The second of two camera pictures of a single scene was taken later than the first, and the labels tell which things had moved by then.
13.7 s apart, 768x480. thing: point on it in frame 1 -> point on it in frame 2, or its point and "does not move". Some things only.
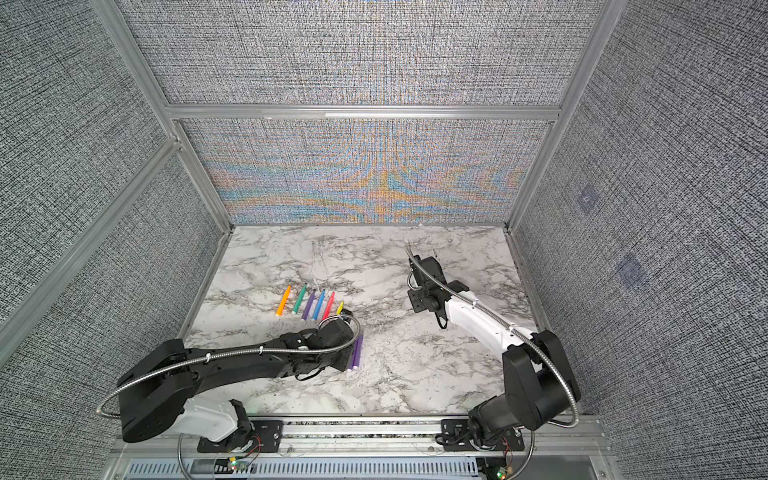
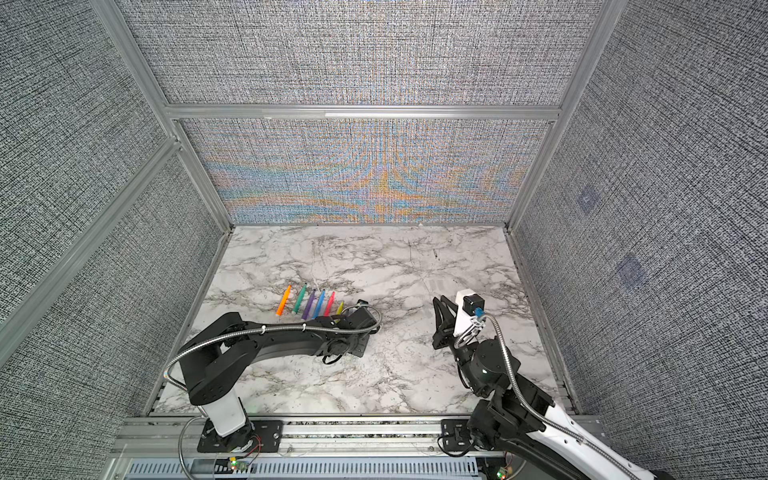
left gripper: (347, 351) -> (362, 346)
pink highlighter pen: (327, 309) does not move
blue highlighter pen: (316, 310) does not move
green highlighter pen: (299, 299) does not move
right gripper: (412, 295) -> (446, 337)
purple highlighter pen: (307, 307) does not move
